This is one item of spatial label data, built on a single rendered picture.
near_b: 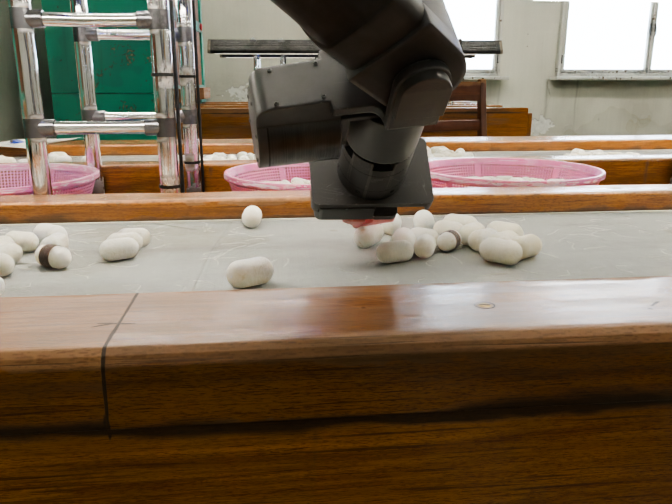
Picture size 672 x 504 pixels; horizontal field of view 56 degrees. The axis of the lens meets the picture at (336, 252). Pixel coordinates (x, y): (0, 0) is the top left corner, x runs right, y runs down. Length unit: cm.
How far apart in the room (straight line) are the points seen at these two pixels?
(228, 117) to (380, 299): 293
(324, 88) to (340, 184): 13
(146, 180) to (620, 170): 80
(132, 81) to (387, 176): 287
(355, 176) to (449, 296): 15
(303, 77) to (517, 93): 550
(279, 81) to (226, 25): 521
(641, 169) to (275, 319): 95
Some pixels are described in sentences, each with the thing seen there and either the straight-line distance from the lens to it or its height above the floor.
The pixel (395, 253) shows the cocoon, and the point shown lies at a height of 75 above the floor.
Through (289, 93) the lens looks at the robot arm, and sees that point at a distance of 42.
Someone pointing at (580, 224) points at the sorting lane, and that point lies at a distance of 75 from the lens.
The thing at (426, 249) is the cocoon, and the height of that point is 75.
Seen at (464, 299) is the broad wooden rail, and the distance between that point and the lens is 39.
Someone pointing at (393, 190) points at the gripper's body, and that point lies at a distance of 52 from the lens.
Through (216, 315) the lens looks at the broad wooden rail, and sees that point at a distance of 37.
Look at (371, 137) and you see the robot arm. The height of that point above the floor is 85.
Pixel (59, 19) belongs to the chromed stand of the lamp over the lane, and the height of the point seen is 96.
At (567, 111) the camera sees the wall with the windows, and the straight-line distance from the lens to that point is 608.
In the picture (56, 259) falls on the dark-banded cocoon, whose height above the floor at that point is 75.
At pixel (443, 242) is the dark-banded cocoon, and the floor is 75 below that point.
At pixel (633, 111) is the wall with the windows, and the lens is 634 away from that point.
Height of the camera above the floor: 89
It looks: 15 degrees down
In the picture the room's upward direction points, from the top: straight up
